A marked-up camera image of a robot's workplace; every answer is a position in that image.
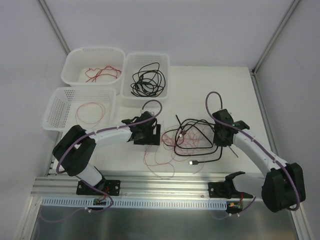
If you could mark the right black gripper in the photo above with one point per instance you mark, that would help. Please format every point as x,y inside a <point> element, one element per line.
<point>222,139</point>

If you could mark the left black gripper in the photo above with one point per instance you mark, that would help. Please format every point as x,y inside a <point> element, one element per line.
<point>152,135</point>

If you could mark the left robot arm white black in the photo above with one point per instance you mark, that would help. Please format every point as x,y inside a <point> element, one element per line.
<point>75,149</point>

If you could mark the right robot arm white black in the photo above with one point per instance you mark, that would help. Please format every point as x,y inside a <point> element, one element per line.
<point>282,186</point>

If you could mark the white slotted basket front left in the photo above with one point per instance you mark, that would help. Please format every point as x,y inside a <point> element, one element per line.
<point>91,107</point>

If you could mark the white perforated rectangular basket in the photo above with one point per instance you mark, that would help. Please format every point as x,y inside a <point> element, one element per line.
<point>146,77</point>

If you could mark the white solid plastic tub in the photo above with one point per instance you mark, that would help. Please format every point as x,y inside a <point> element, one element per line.
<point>94,66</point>

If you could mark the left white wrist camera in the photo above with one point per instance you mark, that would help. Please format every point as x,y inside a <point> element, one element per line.
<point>147,113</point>

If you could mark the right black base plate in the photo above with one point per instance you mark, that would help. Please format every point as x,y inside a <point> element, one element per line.
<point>217,190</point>

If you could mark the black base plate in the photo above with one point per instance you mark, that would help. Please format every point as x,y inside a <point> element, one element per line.
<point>217,190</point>
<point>111,187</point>

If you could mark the aluminium mounting rail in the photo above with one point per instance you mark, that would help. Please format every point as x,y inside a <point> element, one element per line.
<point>135,184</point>

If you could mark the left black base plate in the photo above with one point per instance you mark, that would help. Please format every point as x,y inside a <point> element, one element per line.
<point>111,187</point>

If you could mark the white slotted cable duct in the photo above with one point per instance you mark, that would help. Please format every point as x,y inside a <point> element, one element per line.
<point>217,205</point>

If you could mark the right aluminium frame post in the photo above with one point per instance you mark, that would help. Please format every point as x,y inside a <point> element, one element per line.
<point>276,34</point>

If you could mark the aluminium frame post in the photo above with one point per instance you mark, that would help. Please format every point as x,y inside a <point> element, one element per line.
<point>276,34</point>
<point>54,25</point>

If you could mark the left aluminium frame post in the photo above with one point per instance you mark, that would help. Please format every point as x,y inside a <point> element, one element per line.
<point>54,25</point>

